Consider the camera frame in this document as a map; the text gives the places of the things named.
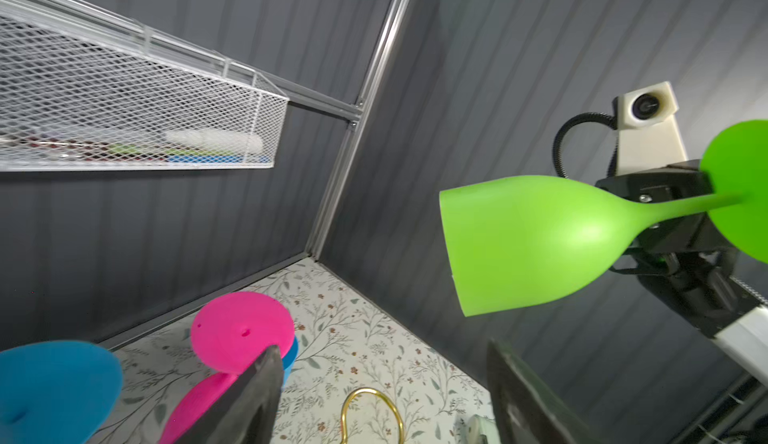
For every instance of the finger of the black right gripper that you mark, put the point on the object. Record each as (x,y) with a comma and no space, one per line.
(664,248)
(671,182)

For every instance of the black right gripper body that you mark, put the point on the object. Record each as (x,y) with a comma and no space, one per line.
(706,295)

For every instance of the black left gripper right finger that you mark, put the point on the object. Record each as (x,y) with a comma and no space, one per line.
(525,409)

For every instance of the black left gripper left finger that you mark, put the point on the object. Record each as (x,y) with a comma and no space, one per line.
(232,408)

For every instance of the blue wine glass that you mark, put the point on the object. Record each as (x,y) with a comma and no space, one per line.
(57,391)
(289,359)

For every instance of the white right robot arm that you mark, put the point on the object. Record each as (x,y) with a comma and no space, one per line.
(744,342)

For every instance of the pink wine glass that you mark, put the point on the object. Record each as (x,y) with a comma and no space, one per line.
(232,330)

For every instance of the gold wine glass rack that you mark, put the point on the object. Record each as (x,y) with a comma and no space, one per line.
(366,404)

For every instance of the blue wine glass on rack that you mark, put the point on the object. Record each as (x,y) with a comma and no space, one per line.
(57,391)

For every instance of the small white scale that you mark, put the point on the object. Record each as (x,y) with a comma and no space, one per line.
(478,430)

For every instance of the white marker in basket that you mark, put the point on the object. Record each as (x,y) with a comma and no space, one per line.
(211,139)

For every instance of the white mesh basket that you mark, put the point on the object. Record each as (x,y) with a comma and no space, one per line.
(77,97)

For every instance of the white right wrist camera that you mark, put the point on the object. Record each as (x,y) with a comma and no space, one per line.
(648,133)

